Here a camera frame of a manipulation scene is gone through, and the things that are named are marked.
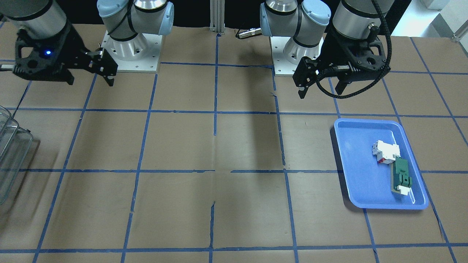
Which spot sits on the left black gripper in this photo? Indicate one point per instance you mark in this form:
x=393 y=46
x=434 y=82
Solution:
x=331 y=54

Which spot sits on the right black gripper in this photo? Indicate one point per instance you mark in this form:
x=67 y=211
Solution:
x=74 y=46

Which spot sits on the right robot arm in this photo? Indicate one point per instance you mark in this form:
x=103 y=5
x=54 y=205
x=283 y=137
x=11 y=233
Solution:
x=124 y=19

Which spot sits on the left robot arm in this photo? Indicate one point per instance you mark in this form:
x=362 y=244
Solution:
x=307 y=22

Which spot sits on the white circuit breaker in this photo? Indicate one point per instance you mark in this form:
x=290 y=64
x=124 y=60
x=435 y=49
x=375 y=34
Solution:
x=385 y=153

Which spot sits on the blue plastic tray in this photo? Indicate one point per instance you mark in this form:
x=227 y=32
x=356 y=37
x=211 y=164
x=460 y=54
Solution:
x=368 y=182

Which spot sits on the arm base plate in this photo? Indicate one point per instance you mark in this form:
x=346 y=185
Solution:
x=139 y=55
x=286 y=54

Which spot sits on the wire mesh shelf rack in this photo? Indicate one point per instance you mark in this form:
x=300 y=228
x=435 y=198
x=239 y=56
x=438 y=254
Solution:
x=15 y=143

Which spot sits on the green switch module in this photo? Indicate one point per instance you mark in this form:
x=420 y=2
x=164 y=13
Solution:
x=401 y=182

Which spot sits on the aluminium frame post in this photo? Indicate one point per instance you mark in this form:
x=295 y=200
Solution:
x=217 y=9

